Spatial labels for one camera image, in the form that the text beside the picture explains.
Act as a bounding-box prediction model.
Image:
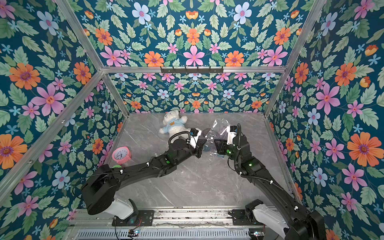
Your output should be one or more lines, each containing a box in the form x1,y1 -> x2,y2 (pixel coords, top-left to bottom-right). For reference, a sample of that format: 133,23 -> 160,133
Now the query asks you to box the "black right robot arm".
213,124 -> 327,240

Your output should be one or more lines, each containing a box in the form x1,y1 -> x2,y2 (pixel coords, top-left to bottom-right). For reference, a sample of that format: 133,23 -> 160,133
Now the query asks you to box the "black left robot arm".
82,128 -> 207,220

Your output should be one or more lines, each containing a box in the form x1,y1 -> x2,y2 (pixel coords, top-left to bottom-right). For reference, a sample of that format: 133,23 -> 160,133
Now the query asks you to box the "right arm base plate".
228,209 -> 266,227

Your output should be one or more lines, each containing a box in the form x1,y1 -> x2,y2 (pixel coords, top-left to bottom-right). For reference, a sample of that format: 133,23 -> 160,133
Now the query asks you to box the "pink alarm clock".
112,146 -> 132,165

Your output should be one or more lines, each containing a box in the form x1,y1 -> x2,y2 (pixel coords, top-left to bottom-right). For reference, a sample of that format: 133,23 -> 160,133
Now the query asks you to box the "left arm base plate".
112,210 -> 155,227

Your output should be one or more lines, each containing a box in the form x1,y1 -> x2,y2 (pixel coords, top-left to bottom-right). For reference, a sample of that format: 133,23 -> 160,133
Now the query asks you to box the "white teddy bear blue shirt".
159,111 -> 190,137

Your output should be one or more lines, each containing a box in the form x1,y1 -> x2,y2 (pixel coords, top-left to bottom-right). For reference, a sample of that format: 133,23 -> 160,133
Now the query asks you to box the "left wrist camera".
190,128 -> 202,149

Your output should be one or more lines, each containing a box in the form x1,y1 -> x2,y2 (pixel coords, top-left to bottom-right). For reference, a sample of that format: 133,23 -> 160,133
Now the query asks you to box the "white vent grille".
76,229 -> 251,240

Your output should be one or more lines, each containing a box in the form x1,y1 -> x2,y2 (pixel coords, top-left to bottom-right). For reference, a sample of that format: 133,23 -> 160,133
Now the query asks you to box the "black hook rail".
160,67 -> 224,74

